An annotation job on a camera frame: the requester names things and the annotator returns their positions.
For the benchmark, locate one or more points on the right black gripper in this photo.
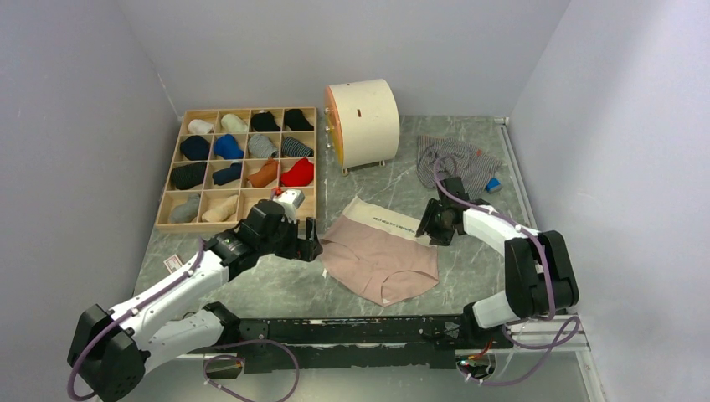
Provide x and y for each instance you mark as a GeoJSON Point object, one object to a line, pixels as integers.
{"type": "Point", "coordinates": [439, 238]}

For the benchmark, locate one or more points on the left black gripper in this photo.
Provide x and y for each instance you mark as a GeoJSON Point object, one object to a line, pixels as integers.
{"type": "Point", "coordinates": [301, 249]}

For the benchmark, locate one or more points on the pink beige underwear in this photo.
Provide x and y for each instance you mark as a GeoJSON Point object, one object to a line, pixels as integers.
{"type": "Point", "coordinates": [373, 252]}

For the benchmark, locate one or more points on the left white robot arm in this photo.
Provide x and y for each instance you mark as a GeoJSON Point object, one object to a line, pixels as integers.
{"type": "Point", "coordinates": [113, 349]}

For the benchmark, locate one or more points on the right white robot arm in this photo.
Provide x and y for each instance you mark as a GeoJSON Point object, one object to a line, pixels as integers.
{"type": "Point", "coordinates": [539, 277]}

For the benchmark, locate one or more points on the grey striped underwear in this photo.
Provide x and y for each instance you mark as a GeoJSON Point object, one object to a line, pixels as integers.
{"type": "Point", "coordinates": [457, 159]}

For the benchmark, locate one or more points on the blue small object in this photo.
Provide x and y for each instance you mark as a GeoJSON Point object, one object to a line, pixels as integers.
{"type": "Point", "coordinates": [493, 186]}

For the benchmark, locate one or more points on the red rolled sock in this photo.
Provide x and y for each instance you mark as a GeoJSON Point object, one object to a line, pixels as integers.
{"type": "Point", "coordinates": [300, 175]}

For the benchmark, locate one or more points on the orange rolled sock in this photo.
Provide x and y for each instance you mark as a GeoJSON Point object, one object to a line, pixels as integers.
{"type": "Point", "coordinates": [267, 174]}

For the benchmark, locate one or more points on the striped dark rolled sock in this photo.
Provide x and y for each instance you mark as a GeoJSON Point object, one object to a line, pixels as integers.
{"type": "Point", "coordinates": [292, 147]}

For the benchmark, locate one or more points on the dark navy rolled sock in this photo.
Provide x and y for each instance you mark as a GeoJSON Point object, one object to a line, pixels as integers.
{"type": "Point", "coordinates": [228, 174]}

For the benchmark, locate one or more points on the wooden compartment tray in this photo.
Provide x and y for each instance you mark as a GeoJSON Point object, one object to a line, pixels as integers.
{"type": "Point", "coordinates": [226, 160]}

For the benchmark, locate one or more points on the cream cylindrical drum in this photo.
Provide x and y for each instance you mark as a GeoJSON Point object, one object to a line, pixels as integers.
{"type": "Point", "coordinates": [362, 122]}

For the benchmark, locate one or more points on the light grey rolled sock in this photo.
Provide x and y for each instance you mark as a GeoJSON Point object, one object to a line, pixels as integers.
{"type": "Point", "coordinates": [186, 212]}

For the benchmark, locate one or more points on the black rolled sock right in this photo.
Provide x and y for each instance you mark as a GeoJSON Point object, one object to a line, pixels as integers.
{"type": "Point", "coordinates": [295, 120]}

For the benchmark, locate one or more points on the blue rolled sock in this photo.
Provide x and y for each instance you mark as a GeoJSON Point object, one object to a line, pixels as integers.
{"type": "Point", "coordinates": [228, 148]}

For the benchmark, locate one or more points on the red white small card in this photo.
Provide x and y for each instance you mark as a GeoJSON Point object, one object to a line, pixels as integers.
{"type": "Point", "coordinates": [172, 263]}

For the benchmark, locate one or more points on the black ribbed rolled sock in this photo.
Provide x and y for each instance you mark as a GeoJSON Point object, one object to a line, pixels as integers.
{"type": "Point", "coordinates": [186, 176]}

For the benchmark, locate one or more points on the cream rolled sock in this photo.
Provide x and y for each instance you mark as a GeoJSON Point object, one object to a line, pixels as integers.
{"type": "Point", "coordinates": [232, 123]}

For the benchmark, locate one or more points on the white rolled sock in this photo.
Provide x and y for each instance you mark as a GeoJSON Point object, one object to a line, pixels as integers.
{"type": "Point", "coordinates": [200, 127]}

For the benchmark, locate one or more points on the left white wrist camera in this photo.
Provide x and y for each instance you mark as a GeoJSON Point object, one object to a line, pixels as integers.
{"type": "Point", "coordinates": [290, 200]}

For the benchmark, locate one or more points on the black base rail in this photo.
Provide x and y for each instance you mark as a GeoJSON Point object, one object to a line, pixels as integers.
{"type": "Point", "coordinates": [433, 341]}

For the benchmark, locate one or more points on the aluminium frame rail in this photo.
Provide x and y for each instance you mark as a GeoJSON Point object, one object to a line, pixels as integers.
{"type": "Point", "coordinates": [541, 337]}

